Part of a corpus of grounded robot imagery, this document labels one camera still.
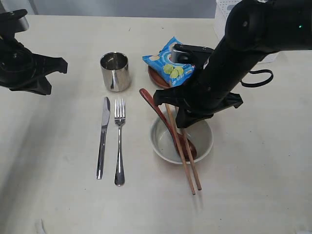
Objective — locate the silver table knife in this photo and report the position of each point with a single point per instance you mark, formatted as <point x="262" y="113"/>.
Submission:
<point x="104" y="126"/>

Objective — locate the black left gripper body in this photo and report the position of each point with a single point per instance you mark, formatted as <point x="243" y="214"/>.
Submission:
<point x="206" y="89"/>

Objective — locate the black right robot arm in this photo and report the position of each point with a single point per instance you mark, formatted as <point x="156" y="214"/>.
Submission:
<point x="13" y="22"/>

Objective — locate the silver metal fork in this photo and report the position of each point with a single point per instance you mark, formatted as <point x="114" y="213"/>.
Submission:
<point x="119" y="121"/>

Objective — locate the wooden chopstick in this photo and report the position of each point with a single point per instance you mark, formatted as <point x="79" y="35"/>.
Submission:
<point x="191" y="159"/>
<point x="180" y="150"/>

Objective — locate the speckled white ceramic bowl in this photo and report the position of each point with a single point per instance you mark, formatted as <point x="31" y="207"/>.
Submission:
<point x="199" y="134"/>

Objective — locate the blue Lay's chips bag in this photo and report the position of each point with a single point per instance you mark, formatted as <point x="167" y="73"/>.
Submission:
<point x="163" y="58"/>

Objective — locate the white perforated plastic basket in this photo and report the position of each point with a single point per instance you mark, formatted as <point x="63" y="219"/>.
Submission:
<point x="224" y="22"/>

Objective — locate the brown round plate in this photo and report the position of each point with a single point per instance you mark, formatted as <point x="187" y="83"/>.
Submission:
<point x="158" y="78"/>

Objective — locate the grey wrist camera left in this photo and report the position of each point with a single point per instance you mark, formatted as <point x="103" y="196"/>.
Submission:
<point x="189" y="54"/>

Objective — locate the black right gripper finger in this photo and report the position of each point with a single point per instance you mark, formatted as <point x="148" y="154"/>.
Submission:
<point x="45" y="65"/>
<point x="40" y="86"/>

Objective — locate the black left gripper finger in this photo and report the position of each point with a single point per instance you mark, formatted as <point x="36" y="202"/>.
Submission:
<point x="174" y="96"/>
<point x="185" y="118"/>

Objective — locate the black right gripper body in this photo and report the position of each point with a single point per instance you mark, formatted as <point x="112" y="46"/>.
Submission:
<point x="16" y="64"/>

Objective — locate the brown wooden spoon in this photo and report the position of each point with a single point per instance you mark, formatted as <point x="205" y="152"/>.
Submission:
<point x="149" y="99"/>

